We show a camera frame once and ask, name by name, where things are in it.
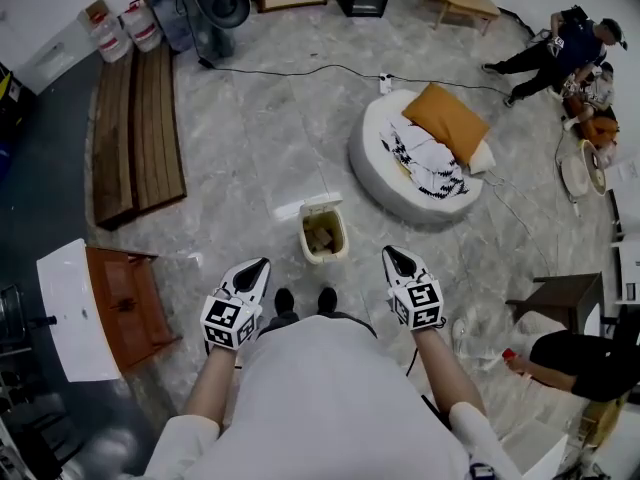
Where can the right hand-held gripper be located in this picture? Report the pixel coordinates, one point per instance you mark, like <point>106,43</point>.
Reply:
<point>419,303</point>

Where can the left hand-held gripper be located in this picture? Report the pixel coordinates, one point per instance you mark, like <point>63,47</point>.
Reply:
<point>229,320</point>

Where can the cream trash bin with lid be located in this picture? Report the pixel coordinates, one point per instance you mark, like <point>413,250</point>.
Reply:
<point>320,260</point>

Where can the person's left forearm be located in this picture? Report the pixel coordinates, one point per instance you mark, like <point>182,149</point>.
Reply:
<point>212,383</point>

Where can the person's right forearm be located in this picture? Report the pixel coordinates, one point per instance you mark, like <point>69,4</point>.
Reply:
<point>445,368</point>

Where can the person's left black shoe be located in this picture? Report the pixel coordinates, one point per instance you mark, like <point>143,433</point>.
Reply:
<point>284,300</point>

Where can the person's black shoe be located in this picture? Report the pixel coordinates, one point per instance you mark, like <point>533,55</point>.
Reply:
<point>327,299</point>
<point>284,300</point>

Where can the cardboard scraps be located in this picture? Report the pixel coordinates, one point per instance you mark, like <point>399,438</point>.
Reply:
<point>319,238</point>

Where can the person's right black shoe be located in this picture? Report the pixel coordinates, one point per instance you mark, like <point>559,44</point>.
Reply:
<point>327,299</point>

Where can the black and white patterned blanket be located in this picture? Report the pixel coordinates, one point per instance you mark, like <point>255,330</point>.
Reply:
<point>425,160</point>

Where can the round white floor cushion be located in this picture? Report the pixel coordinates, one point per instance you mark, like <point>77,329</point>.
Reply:
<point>365,153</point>

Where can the orange wooden vanity cabinet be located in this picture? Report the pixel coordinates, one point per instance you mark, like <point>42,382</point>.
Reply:
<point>130,303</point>

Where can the small white pillow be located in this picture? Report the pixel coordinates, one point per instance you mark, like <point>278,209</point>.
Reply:
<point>482,160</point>

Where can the small red object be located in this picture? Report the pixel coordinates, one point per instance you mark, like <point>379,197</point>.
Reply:
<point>508,354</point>

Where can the person's white shirt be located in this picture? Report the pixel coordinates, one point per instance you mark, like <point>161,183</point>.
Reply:
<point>320,398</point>

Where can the orange pillow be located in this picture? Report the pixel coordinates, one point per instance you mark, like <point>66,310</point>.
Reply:
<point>445,120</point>

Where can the dark brown side table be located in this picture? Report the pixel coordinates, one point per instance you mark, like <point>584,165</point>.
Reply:
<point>565,293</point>

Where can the brown wooden plank panel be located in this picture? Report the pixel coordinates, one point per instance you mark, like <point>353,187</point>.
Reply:
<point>112,143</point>
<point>157,128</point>

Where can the white ceramic sink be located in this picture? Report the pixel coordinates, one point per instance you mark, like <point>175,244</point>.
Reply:
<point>75,308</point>

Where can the white power strip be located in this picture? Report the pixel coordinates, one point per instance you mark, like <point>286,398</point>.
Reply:
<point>385,82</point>

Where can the beige floor fan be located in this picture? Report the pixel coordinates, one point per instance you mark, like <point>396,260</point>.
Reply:
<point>582,170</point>

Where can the blue water jug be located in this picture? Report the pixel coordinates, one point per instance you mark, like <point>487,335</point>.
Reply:
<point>172,15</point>

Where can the clear water jug red label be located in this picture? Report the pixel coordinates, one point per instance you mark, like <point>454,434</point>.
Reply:
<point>111,38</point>
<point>141,27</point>

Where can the black round chair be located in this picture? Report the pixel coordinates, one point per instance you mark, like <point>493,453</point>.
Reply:
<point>222,3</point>

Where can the white low cabinet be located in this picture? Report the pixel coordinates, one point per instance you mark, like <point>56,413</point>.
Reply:
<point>55,53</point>

